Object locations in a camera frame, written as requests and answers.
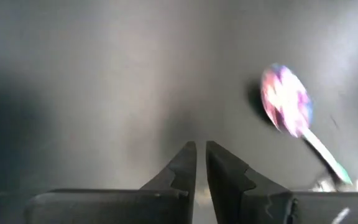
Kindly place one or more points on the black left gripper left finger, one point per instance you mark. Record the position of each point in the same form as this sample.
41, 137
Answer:
120, 205

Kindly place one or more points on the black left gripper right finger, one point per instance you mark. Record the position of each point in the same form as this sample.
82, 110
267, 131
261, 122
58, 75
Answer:
259, 205

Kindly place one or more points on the iridescent rainbow spoon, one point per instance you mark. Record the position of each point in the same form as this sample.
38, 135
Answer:
286, 99

